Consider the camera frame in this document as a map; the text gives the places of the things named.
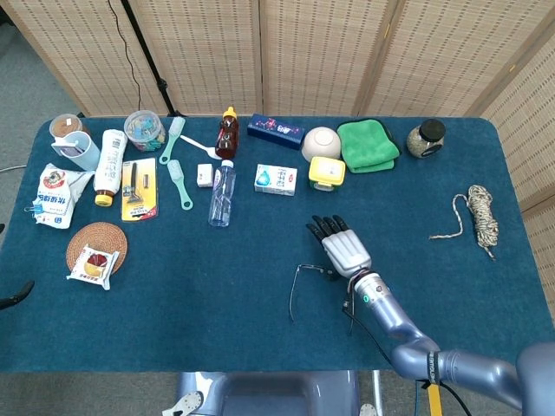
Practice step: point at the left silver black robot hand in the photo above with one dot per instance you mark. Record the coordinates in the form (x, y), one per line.
(17, 294)

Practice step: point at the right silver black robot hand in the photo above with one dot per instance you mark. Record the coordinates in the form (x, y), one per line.
(347, 251)

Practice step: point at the thin metal-frame eyeglasses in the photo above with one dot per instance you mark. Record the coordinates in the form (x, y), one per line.
(295, 281)

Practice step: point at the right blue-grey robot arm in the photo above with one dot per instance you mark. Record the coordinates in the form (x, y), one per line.
(407, 329)

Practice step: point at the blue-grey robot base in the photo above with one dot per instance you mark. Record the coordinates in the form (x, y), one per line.
(269, 394)

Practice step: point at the white snack packet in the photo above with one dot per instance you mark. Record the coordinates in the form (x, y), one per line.
(93, 266)

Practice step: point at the green container yellow lid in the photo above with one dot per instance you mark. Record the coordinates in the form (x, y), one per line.
(327, 171)

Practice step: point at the blue binder clip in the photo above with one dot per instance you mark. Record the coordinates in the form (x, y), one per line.
(37, 209)

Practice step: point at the round woven coaster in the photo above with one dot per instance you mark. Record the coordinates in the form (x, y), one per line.
(95, 234)

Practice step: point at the white blue milk carton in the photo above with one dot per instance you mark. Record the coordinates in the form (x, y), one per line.
(275, 180)

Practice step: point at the white flour bag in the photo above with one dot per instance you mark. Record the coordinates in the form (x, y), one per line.
(56, 195)

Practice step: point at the folded green towel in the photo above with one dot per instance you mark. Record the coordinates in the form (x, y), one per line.
(366, 145)

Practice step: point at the upturned white bowl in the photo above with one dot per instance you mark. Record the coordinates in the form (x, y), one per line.
(321, 145)

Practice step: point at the glass jar black lid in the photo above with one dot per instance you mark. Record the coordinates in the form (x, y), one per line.
(422, 141)

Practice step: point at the clear plastic water bottle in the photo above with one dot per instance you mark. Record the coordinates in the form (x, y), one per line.
(223, 195)

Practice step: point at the dark blue long box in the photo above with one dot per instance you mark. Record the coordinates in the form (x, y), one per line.
(275, 132)

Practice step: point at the blue table cloth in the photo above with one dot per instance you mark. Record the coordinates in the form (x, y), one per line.
(217, 303)

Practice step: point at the white table leg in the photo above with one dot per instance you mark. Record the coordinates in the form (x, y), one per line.
(377, 390)

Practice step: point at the light blue cup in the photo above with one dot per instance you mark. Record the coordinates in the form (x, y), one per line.
(86, 154)

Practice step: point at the white bottle yellow cap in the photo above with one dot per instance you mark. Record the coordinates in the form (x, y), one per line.
(110, 164)

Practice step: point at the razor on yellow card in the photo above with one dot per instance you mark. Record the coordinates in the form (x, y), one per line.
(139, 190)

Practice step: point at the small white box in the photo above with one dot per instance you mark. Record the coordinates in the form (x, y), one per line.
(205, 175)

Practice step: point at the brown honey bottle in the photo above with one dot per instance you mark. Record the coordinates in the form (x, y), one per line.
(227, 138)

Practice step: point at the round jar brown powder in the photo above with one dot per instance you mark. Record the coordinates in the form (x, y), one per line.
(65, 125)

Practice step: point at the short green white brush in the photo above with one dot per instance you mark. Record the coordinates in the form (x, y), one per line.
(178, 182)

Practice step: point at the white plastic spoon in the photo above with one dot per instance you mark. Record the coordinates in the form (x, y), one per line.
(197, 145)

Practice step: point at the clear tub of binder clips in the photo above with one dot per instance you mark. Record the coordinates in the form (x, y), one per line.
(144, 130)

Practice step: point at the long green white brush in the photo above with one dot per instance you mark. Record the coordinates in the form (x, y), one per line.
(173, 134)

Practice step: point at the bamboo folding screen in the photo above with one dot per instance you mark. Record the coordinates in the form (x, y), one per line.
(208, 52)

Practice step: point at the black tripod stand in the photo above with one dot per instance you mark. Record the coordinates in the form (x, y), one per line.
(152, 65)

